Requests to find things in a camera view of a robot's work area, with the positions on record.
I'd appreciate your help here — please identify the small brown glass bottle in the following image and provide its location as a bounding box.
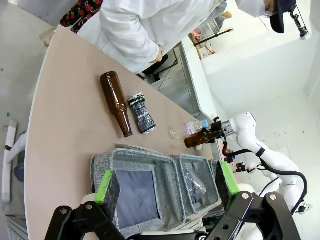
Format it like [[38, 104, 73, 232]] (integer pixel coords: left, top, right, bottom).
[[184, 130, 223, 149]]

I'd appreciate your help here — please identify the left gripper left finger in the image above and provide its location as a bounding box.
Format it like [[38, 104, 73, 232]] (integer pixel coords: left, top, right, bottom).
[[44, 169, 127, 240]]

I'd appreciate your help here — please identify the grey fabric basket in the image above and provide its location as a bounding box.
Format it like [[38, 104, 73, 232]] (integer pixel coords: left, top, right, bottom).
[[90, 147, 187, 232], [209, 159, 220, 176], [171, 153, 222, 216]]

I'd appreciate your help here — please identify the person's left hand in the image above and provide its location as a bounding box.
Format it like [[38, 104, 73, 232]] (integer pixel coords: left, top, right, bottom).
[[154, 46, 165, 64]]

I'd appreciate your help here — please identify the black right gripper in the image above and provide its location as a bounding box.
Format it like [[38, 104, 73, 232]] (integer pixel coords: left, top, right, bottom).
[[204, 120, 227, 140]]

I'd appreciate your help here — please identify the black chair frame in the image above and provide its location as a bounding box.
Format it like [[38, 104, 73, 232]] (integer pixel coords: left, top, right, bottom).
[[138, 48, 181, 82]]

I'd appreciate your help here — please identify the black camera stand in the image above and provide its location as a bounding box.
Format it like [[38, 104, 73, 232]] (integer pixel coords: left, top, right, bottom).
[[289, 3, 311, 41]]

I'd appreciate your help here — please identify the crushed clear plastic bottle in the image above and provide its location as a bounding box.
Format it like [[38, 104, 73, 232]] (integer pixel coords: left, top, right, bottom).
[[183, 164, 208, 201]]

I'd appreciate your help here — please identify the person's left forearm white sleeve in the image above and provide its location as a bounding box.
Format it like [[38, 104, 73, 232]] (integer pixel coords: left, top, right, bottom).
[[124, 22, 163, 67]]

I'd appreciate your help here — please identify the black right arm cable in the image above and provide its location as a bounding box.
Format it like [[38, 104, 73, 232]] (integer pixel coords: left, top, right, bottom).
[[222, 141, 308, 213]]

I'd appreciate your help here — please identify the clear bottle pink label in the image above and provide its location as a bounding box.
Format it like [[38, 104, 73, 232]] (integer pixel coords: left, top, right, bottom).
[[168, 119, 210, 141]]

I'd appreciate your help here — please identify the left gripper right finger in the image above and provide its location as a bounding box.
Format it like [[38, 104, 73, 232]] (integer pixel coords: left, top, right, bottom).
[[204, 161, 302, 240]]

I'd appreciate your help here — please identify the large brown glass bottle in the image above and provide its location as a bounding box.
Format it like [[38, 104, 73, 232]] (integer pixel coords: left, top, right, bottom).
[[99, 71, 134, 139]]

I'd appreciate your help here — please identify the red floral black fabric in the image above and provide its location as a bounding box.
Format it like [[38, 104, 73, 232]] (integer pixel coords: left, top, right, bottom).
[[59, 0, 101, 34]]

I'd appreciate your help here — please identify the brown wooden stick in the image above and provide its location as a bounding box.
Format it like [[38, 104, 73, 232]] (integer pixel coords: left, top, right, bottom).
[[194, 27, 235, 47]]

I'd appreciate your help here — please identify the crushed black drink can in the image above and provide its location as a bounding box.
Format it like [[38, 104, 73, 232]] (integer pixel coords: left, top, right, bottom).
[[127, 92, 158, 135]]

